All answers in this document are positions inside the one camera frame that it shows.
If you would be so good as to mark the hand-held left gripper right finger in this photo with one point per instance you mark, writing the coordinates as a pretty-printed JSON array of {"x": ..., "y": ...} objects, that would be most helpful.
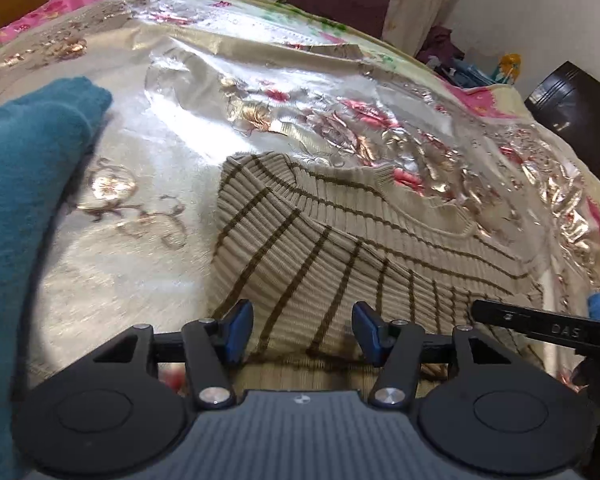
[{"x": 366, "y": 332}]

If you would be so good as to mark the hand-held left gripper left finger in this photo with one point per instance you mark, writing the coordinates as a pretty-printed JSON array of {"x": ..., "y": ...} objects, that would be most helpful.
[{"x": 239, "y": 330}]

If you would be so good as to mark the beige striped knit sweater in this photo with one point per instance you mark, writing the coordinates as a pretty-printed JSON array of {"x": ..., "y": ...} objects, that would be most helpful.
[{"x": 305, "y": 270}]

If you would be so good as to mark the dark brown wooden chair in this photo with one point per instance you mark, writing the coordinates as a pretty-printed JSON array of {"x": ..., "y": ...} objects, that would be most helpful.
[{"x": 580, "y": 110}]

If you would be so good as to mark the gold floral satin bedspread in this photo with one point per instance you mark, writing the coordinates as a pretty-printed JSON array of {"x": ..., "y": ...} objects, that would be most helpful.
[{"x": 145, "y": 135}]

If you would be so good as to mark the blue clutter pile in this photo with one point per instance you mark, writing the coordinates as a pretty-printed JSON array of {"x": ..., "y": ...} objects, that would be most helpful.
[{"x": 467, "y": 72}]

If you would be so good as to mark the yellow toy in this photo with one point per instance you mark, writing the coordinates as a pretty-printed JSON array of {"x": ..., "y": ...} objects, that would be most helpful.
[{"x": 510, "y": 66}]

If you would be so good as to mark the folded teal fleece garment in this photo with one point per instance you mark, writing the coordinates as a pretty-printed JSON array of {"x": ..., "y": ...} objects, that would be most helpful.
[{"x": 25, "y": 200}]

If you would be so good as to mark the cream floral curtain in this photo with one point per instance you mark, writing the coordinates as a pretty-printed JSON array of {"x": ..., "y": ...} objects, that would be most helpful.
[{"x": 425, "y": 0}]

